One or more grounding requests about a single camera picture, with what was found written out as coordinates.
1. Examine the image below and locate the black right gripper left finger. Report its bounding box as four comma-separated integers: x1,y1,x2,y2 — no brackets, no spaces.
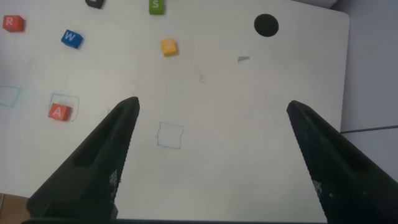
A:
26,96,141,219

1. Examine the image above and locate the blue block letter W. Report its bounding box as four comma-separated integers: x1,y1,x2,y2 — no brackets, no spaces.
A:
60,29,85,50

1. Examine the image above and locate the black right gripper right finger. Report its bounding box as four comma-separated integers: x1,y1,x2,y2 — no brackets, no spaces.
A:
285,100,398,223

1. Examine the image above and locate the black block letter L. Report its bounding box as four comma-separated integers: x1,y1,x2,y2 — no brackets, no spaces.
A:
85,0,105,10

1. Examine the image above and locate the orange block letter A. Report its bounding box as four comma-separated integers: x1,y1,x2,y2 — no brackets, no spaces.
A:
47,103,73,122

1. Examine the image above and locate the black table cable grommet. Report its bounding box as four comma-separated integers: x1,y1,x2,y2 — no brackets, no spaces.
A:
253,13,280,38

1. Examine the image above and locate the yellow letter block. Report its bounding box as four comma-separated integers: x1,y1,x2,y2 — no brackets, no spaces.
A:
160,38,179,58

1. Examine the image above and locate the orange block letter R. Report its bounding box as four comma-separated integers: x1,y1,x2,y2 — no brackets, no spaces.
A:
2,14,25,33

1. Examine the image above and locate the green block letter S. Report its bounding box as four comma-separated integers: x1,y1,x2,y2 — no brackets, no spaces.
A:
149,0,165,16

